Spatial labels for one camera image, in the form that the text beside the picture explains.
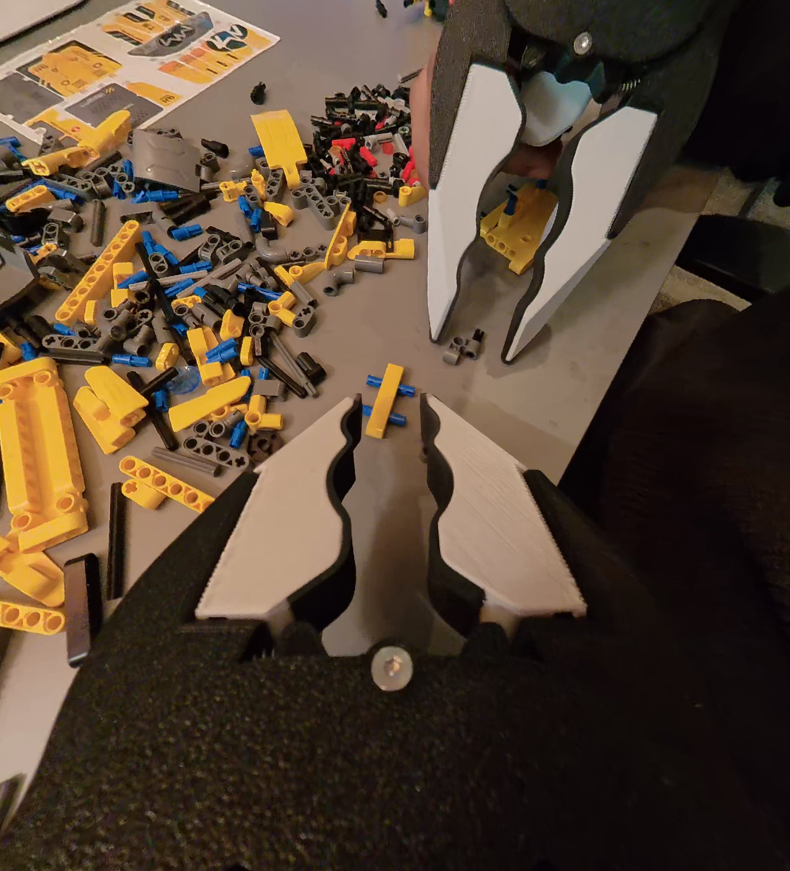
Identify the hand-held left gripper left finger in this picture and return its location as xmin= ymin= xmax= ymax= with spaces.
xmin=195 ymin=395 xmax=365 ymax=644

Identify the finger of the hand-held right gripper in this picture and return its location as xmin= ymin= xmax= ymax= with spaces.
xmin=502 ymin=108 xmax=660 ymax=366
xmin=427 ymin=63 xmax=527 ymax=344

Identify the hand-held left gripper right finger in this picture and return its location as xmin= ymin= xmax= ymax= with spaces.
xmin=419 ymin=392 xmax=587 ymax=637

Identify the heap of black red pins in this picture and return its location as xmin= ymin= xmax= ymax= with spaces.
xmin=310 ymin=85 xmax=430 ymax=212

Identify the dark grey pin connector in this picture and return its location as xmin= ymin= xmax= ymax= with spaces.
xmin=443 ymin=328 xmax=486 ymax=366

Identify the yellow short beam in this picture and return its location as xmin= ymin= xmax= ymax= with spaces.
xmin=365 ymin=363 xmax=405 ymax=440

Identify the person's right hand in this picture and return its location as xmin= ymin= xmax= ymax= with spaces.
xmin=412 ymin=64 xmax=566 ymax=186

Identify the black office chair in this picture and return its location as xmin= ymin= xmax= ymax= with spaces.
xmin=677 ymin=211 xmax=790 ymax=300

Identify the large yellow curved panel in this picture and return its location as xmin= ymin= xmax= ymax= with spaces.
xmin=251 ymin=109 xmax=311 ymax=190

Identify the person's black sweater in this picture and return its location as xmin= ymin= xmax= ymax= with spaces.
xmin=558 ymin=272 xmax=790 ymax=871

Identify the black beam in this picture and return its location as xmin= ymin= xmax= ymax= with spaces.
xmin=63 ymin=553 xmax=105 ymax=668

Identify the pile of plastic building pieces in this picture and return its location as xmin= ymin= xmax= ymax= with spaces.
xmin=0 ymin=102 xmax=430 ymax=675

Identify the dark grey curved panel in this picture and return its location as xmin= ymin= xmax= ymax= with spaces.
xmin=127 ymin=128 xmax=203 ymax=195

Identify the sticker sheet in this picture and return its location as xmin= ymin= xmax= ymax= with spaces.
xmin=0 ymin=0 xmax=280 ymax=137

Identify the yellow frame assembly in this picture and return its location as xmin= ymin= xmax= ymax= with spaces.
xmin=480 ymin=182 xmax=561 ymax=276

